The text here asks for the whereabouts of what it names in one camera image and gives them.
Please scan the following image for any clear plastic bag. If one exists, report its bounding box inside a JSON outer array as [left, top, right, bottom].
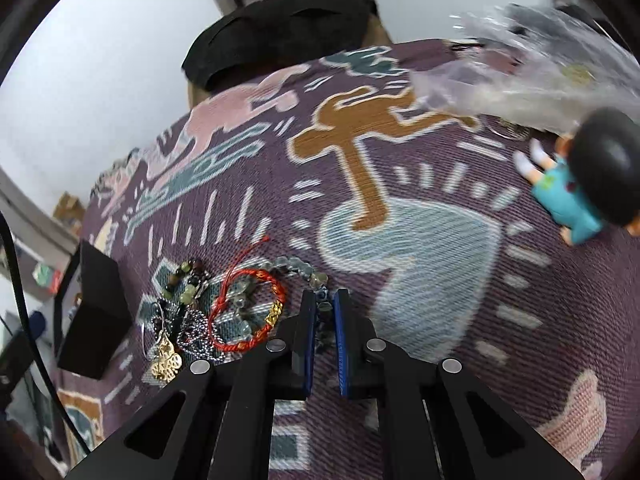
[[410, 4, 639, 134]]

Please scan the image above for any green stone bead bracelet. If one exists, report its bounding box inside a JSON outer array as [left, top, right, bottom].
[[152, 257, 212, 331]]

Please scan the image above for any cartoon boy figurine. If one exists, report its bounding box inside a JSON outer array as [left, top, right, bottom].
[[512, 107, 639, 246]]

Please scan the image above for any gold butterfly necklace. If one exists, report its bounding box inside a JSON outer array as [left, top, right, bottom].
[[142, 309, 184, 386]]

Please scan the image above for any silver chain necklace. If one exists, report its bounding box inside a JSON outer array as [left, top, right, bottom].
[[174, 306, 237, 363]]

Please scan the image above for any black cable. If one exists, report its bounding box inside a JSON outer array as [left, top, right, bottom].
[[0, 211, 94, 453]]

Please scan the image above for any purple patterned blanket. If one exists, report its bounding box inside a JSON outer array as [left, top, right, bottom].
[[56, 40, 639, 479]]

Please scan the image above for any black jewelry box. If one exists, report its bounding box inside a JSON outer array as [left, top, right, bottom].
[[53, 240, 132, 379]]

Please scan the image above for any clear bead bracelet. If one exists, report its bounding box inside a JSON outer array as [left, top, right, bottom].
[[226, 253, 329, 334]]

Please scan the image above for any red string bracelet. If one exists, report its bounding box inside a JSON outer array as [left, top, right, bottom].
[[205, 235, 290, 354]]

